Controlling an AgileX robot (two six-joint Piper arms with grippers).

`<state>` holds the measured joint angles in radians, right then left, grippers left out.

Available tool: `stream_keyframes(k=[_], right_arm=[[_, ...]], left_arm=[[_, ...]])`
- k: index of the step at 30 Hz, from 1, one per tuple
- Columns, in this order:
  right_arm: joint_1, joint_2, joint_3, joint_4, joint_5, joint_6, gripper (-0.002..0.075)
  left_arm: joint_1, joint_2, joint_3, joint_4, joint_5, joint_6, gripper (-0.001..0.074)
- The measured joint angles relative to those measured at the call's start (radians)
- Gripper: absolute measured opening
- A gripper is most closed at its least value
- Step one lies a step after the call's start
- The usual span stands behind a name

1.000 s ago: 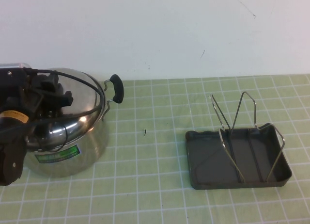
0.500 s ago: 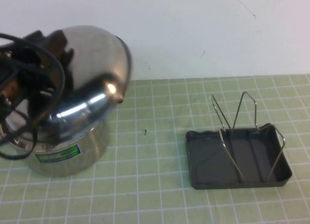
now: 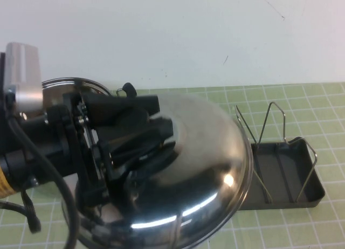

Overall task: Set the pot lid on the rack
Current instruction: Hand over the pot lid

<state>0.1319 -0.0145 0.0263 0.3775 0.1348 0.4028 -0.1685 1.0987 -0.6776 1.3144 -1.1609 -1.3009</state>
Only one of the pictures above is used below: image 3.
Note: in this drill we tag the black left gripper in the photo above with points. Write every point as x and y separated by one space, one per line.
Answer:
70 130

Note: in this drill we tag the stainless steel pot lid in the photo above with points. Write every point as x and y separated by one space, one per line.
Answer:
202 152

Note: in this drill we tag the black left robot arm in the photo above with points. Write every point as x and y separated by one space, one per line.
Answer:
16 162

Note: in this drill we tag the dark grey drip tray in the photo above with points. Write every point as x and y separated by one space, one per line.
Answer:
293 173

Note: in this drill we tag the green grid table mat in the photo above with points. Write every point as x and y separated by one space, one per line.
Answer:
296 227

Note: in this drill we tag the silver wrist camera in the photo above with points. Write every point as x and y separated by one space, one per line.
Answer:
24 71

